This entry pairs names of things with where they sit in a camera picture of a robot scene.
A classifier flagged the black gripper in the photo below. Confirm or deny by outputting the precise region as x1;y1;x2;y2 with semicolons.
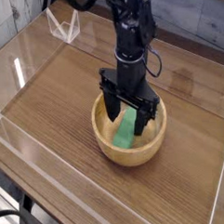
99;50;160;136

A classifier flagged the green rectangular stick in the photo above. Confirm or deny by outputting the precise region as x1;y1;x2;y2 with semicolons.
112;107;137;149

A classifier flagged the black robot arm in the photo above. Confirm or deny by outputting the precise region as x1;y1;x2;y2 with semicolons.
65;0;160;136

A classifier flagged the wooden bowl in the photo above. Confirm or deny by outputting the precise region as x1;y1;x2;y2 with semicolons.
91;93;167;167

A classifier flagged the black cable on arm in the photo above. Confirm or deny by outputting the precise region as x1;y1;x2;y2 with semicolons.
142;46;164;80

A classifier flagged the clear acrylic enclosure wall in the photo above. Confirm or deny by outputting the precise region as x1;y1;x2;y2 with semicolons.
0;4;224;224

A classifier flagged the black table leg bracket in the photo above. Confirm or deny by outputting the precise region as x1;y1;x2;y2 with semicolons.
20;194;43;224

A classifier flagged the black cable lower left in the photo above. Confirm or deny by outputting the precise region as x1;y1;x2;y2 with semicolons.
0;208;26;224

